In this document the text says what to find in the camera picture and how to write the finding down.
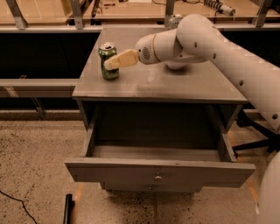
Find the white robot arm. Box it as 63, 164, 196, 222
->
104, 14, 280, 130

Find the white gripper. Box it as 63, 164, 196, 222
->
104, 34, 159, 70

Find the black bar on floor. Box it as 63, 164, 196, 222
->
63, 194, 74, 224

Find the black floor cable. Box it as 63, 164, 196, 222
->
0, 189, 39, 224

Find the crushed green soda can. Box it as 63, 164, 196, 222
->
97, 41, 120, 81

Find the open grey top drawer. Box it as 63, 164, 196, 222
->
64, 105, 256, 189

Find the white silver crushed can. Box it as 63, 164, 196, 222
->
166, 14, 183, 30

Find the lower drawer with knob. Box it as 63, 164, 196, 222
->
101, 182, 201, 193

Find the grey wooden drawer cabinet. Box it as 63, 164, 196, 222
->
72, 26, 249, 193

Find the white ceramic bowl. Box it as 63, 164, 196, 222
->
165, 61, 186, 70

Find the white black tool on bench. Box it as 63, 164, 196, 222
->
203, 0, 235, 17

